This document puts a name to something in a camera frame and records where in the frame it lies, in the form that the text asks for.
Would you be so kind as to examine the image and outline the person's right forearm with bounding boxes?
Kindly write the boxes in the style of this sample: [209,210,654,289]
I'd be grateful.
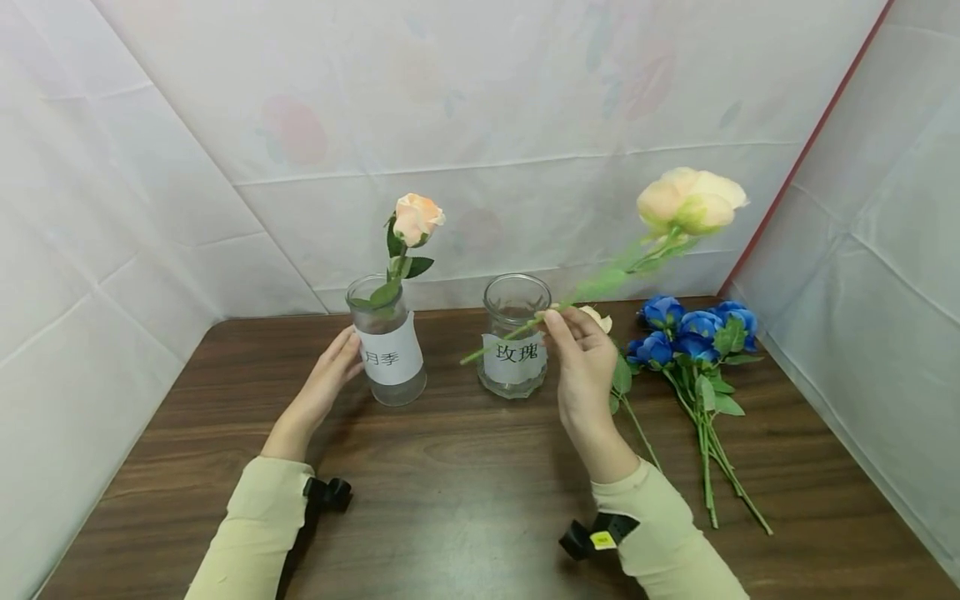
[576,435,751,600]

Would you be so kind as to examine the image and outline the black wrist band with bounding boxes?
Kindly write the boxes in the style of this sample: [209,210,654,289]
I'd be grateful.
[302,476,354,515]
[557,512,641,562]

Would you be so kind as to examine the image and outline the person's left hand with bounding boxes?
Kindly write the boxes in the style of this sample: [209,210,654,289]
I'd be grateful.
[276,325,367,444]

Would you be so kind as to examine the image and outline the clear glass jar white label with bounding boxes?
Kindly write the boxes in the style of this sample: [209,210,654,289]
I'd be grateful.
[477,272,553,400]

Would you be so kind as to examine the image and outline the blue artificial rose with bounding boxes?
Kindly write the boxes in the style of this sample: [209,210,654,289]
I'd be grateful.
[672,332,774,537]
[625,331,721,530]
[710,299,766,393]
[639,295,721,468]
[677,309,728,468]

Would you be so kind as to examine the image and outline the small cream artificial rose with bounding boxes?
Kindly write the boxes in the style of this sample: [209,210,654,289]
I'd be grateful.
[578,304,664,473]

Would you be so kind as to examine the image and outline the person's left forearm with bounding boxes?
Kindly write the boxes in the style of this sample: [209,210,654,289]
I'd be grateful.
[184,427,318,600]

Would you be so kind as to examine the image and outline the person's right hand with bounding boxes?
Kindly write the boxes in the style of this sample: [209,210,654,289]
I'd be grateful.
[540,305,623,455]

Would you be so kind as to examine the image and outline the large cream artificial rose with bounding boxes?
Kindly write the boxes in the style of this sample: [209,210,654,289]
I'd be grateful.
[458,166,750,367]

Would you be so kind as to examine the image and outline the peach artificial rose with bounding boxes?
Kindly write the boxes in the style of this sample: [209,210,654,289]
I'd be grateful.
[347,192,447,314]

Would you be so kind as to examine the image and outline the frosted glass jar white label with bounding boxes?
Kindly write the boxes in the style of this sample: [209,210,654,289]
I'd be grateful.
[345,274,428,408]

